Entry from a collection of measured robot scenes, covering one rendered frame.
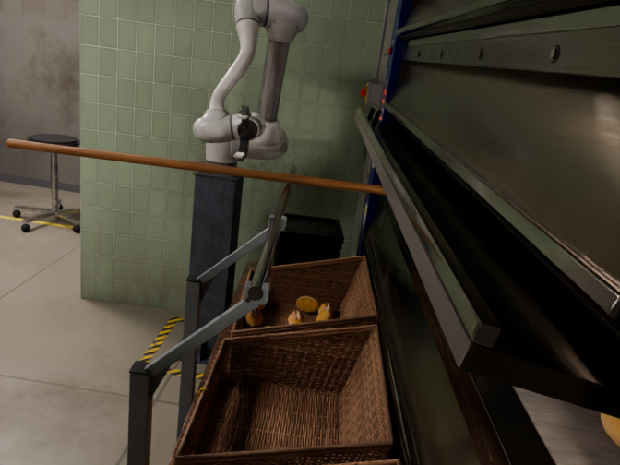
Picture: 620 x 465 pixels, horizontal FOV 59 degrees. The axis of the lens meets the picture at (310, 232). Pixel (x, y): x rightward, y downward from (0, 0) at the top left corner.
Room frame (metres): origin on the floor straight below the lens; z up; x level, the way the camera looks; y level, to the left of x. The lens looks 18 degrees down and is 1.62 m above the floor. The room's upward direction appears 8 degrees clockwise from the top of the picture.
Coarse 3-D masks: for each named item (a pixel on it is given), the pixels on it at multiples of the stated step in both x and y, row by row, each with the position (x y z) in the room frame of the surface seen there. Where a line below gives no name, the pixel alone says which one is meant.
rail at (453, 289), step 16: (368, 128) 1.56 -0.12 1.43; (384, 144) 1.28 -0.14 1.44; (384, 160) 1.10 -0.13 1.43; (400, 176) 0.91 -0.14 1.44; (400, 192) 0.83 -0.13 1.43; (416, 208) 0.71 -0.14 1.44; (416, 224) 0.67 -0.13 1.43; (432, 224) 0.65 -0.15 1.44; (432, 240) 0.58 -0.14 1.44; (432, 256) 0.56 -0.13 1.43; (448, 256) 0.53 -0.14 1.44; (448, 272) 0.49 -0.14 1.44; (464, 272) 0.49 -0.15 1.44; (448, 288) 0.47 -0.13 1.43; (464, 288) 0.45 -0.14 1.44; (464, 304) 0.43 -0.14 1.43; (480, 304) 0.42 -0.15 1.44; (464, 320) 0.41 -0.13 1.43; (480, 320) 0.39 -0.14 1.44; (496, 320) 0.40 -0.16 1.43; (480, 336) 0.38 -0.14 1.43; (496, 336) 0.38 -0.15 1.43
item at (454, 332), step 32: (384, 128) 1.88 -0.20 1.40; (416, 160) 1.35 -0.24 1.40; (416, 192) 0.93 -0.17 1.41; (448, 192) 1.04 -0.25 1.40; (448, 224) 0.77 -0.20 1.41; (480, 224) 0.84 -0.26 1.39; (416, 256) 0.62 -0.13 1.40; (480, 256) 0.65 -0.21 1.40; (512, 256) 0.70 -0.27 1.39; (480, 288) 0.53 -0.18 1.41; (512, 288) 0.56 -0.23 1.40; (544, 288) 0.60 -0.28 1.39; (448, 320) 0.44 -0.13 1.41; (512, 320) 0.46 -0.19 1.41; (544, 320) 0.49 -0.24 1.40; (576, 320) 0.52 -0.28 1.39; (480, 352) 0.38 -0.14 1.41; (512, 352) 0.39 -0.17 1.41; (544, 352) 0.41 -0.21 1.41; (576, 352) 0.43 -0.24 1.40; (608, 352) 0.46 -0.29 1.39; (512, 384) 0.38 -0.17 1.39; (544, 384) 0.38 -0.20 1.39; (576, 384) 0.38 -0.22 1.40; (608, 384) 0.39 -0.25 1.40
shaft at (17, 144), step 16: (16, 144) 1.85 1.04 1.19; (32, 144) 1.86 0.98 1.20; (48, 144) 1.86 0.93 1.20; (112, 160) 1.86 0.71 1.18; (128, 160) 1.86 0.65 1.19; (144, 160) 1.86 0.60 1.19; (160, 160) 1.86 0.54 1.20; (176, 160) 1.87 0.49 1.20; (240, 176) 1.87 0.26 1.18; (256, 176) 1.86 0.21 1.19; (272, 176) 1.86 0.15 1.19; (288, 176) 1.86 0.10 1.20; (304, 176) 1.87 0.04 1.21; (368, 192) 1.87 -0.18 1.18; (384, 192) 1.86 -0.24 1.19
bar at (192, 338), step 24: (288, 192) 1.76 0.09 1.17; (264, 240) 1.47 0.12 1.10; (216, 264) 1.48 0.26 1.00; (264, 264) 1.10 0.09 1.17; (192, 288) 1.45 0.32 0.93; (264, 288) 0.98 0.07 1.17; (192, 312) 1.45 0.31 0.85; (240, 312) 0.99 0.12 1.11; (192, 336) 0.99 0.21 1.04; (168, 360) 0.98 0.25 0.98; (192, 360) 1.45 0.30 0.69; (144, 384) 0.97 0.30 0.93; (192, 384) 1.45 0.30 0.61; (144, 408) 0.97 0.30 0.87; (144, 432) 0.97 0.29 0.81; (144, 456) 0.97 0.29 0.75
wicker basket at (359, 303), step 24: (312, 264) 2.13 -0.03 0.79; (336, 264) 2.14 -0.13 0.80; (360, 264) 2.14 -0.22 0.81; (288, 288) 2.14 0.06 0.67; (312, 288) 2.14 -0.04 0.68; (336, 288) 2.14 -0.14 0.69; (360, 288) 1.99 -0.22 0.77; (264, 312) 2.04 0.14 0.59; (288, 312) 2.06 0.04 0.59; (336, 312) 2.12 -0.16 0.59; (360, 312) 1.82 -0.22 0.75; (240, 336) 1.59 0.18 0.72; (336, 336) 1.60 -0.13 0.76
